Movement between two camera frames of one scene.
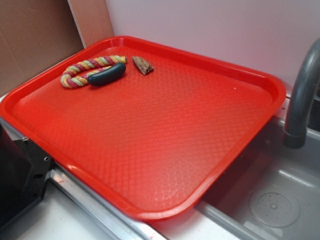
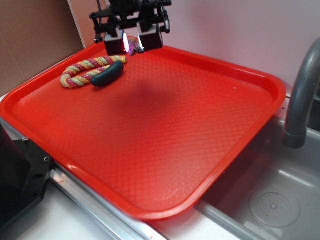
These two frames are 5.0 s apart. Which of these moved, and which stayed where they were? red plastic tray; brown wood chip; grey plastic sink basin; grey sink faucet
Moved: brown wood chip
Stayed: grey sink faucet; red plastic tray; grey plastic sink basin
